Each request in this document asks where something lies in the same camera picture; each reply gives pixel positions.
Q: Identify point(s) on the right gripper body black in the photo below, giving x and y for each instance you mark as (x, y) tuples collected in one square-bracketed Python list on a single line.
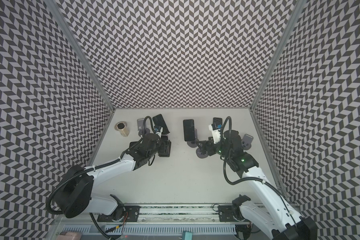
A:
[(205, 145)]

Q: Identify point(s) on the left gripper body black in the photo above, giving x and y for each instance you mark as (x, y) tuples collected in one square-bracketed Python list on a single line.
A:
[(163, 147)]

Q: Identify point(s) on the purple edged phone black stand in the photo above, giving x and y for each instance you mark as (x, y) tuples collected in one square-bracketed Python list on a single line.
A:
[(165, 147)]

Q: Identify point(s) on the teal phone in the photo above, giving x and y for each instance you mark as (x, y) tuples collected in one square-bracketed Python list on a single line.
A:
[(159, 121), (218, 122)]

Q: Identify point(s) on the grey round stand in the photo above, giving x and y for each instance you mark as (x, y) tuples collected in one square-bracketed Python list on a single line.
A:
[(142, 131), (193, 144), (247, 142), (202, 153)]

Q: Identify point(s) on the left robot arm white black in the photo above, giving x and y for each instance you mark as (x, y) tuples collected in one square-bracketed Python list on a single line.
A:
[(74, 194)]

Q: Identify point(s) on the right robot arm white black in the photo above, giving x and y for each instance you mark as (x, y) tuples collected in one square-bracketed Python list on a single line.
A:
[(280, 221)]

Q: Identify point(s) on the teal phone on black stand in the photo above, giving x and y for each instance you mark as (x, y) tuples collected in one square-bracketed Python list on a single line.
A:
[(159, 121)]

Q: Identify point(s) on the spice jar with black lid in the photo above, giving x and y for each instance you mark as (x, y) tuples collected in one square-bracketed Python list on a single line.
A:
[(122, 128)]

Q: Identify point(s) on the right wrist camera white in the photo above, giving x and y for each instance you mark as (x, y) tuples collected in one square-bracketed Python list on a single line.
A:
[(216, 132)]

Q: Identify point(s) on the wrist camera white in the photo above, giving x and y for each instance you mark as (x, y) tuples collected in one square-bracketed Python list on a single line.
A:
[(216, 132), (158, 130)]

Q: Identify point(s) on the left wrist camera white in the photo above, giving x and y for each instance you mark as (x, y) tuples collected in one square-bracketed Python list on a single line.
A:
[(158, 130)]

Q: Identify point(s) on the metal base rail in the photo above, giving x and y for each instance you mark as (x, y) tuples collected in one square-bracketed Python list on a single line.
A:
[(162, 220)]

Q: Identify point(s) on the silver aluminium corner post right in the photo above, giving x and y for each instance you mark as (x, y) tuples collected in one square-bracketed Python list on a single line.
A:
[(297, 11)]

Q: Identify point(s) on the silver aluminium corner post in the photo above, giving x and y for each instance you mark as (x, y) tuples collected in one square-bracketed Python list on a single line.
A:
[(58, 16), (297, 11)]

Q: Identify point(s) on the silver aluminium corner post left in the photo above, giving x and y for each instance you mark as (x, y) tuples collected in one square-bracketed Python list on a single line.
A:
[(58, 16)]

